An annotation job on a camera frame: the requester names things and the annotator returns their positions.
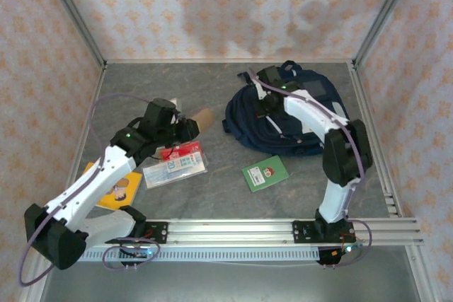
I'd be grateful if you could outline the tan brown pencil case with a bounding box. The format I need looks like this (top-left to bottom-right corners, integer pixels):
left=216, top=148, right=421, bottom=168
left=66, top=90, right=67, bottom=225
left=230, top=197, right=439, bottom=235
left=190, top=108, right=217, bottom=133

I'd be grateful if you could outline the red card pack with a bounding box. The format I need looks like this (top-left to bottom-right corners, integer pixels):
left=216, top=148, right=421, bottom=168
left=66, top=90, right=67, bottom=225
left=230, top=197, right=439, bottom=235
left=160, top=141, right=202, bottom=162

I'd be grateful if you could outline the navy blue student backpack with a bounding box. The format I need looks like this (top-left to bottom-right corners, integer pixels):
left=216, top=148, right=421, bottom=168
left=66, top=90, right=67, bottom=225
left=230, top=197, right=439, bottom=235
left=222, top=60, right=352, bottom=158

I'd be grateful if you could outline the clear plastic pen pack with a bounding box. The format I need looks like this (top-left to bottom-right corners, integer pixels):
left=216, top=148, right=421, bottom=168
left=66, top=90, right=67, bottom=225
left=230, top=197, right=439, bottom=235
left=142, top=153, right=210, bottom=190

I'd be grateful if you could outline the green notebook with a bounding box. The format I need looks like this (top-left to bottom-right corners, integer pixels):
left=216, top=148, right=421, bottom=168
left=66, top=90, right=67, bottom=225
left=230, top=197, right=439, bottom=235
left=241, top=154, right=290, bottom=194

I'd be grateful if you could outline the yellow cartoon book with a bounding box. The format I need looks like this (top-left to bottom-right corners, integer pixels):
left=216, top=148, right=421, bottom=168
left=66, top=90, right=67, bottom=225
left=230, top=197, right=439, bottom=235
left=82, top=161, right=144, bottom=211

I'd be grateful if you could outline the small circuit board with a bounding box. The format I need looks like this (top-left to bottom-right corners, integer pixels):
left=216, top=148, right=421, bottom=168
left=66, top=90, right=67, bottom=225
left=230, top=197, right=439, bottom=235
left=316, top=243, right=364, bottom=267
left=118, top=243, right=159, bottom=262

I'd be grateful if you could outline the grey metal sheet panel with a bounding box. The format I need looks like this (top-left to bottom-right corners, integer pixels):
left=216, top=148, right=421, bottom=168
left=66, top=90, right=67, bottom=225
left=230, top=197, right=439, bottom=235
left=38, top=261, right=424, bottom=302

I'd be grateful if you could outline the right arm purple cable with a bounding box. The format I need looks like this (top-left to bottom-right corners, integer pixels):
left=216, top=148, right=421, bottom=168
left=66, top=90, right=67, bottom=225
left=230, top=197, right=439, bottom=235
left=246, top=69, right=373, bottom=268

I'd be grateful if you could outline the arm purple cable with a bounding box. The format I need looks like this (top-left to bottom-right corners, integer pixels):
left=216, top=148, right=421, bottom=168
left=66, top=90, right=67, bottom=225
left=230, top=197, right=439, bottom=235
left=18, top=93, right=161, bottom=287
left=246, top=69, right=373, bottom=268

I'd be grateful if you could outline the aluminium table end rail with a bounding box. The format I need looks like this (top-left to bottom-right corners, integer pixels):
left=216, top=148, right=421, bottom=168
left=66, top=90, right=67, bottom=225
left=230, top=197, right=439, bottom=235
left=104, top=57, right=357, bottom=66

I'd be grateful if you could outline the aluminium table side rail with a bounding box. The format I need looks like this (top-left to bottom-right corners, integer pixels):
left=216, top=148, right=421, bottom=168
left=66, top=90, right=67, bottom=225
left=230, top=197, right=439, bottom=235
left=55, top=63, right=108, bottom=220
left=348, top=62, right=405, bottom=219

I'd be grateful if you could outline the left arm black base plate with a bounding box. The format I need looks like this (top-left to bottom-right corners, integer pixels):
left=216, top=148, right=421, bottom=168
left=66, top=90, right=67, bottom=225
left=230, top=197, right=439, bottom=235
left=104, top=221, right=169, bottom=245

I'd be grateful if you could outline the aluminium mounting rail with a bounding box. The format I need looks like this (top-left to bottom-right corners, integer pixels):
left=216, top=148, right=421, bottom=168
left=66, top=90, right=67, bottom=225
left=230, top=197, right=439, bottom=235
left=38, top=219, right=425, bottom=247

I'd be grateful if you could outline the white slotted cable duct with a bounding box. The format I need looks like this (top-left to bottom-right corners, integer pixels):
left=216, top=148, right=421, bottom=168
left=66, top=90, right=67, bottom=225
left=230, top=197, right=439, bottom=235
left=79, top=248, right=321, bottom=263

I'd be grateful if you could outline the aluminium frame post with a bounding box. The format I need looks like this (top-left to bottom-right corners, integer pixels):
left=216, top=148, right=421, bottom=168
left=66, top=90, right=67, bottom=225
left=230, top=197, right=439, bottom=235
left=38, top=0, right=108, bottom=70
left=352, top=0, right=423, bottom=69

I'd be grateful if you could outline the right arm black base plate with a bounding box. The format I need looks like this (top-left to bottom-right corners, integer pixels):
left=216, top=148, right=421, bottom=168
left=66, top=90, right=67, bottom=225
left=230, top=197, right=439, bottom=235
left=292, top=220, right=356, bottom=245

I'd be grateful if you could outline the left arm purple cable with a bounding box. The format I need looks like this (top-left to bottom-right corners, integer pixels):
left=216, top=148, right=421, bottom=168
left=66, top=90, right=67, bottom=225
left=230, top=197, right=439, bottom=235
left=18, top=93, right=161, bottom=287

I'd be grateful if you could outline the aluminium frame leg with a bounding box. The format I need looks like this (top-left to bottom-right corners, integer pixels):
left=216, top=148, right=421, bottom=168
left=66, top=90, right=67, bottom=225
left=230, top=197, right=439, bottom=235
left=405, top=245, right=443, bottom=302
left=19, top=262, right=54, bottom=302

